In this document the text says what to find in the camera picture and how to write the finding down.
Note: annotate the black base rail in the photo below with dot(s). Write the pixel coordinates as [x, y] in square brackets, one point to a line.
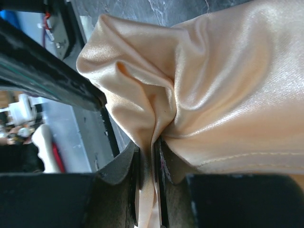
[94, 126]

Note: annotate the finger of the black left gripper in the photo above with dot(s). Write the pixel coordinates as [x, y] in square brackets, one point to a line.
[26, 66]

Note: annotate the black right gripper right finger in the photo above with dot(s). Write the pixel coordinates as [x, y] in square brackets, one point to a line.
[188, 199]

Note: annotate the peach satin napkin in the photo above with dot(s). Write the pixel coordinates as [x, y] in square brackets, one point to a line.
[225, 90]

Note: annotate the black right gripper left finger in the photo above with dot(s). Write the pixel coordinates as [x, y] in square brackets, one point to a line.
[107, 198]

